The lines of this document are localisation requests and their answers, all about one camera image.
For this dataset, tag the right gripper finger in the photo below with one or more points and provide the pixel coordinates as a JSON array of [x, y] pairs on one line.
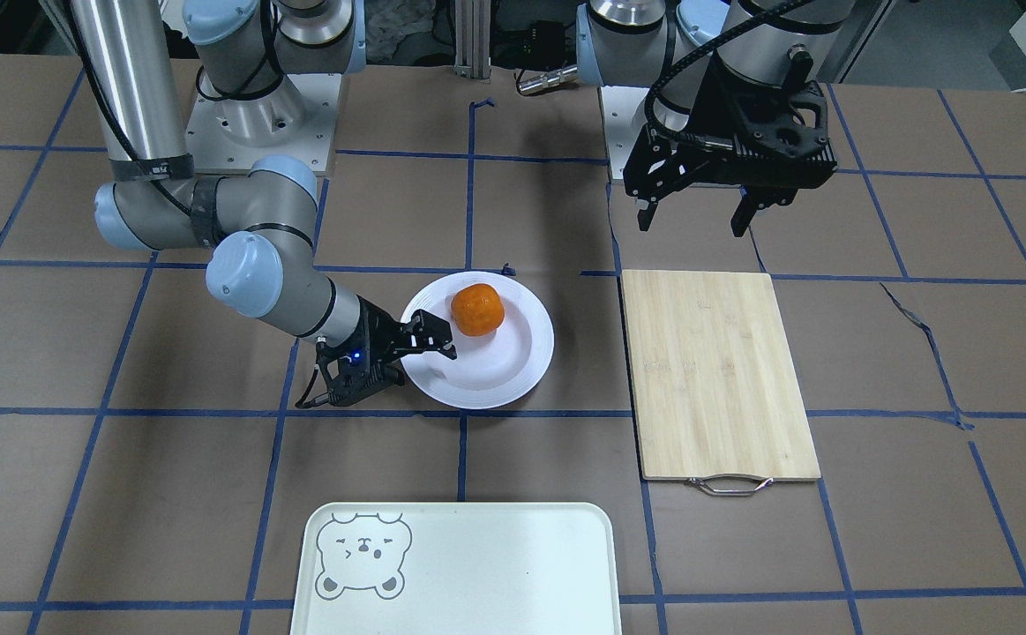
[[424, 332]]

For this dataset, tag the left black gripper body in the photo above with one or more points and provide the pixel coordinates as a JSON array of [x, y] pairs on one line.
[[717, 113]]

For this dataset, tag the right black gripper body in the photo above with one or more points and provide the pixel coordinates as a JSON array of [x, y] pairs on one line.
[[378, 335]]

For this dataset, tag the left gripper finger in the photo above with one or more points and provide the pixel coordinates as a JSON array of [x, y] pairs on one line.
[[752, 202], [646, 210]]

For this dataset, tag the orange fruit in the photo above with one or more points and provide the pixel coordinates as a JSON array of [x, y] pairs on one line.
[[477, 310]]

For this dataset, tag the white round plate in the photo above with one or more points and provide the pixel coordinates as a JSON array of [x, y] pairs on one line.
[[489, 371]]

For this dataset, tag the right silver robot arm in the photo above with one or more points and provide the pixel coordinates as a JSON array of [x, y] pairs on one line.
[[257, 225]]

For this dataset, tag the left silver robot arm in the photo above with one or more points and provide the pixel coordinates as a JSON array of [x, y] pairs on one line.
[[663, 48]]

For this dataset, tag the cream bear tray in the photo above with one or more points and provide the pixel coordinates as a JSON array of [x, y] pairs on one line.
[[457, 568]]

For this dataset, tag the wooden cutting board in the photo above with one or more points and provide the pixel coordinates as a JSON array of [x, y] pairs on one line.
[[715, 391]]

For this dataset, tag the brown paper table cover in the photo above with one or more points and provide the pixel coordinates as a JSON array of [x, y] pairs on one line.
[[155, 478]]

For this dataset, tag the aluminium frame post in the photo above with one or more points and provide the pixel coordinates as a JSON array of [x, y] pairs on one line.
[[472, 39]]

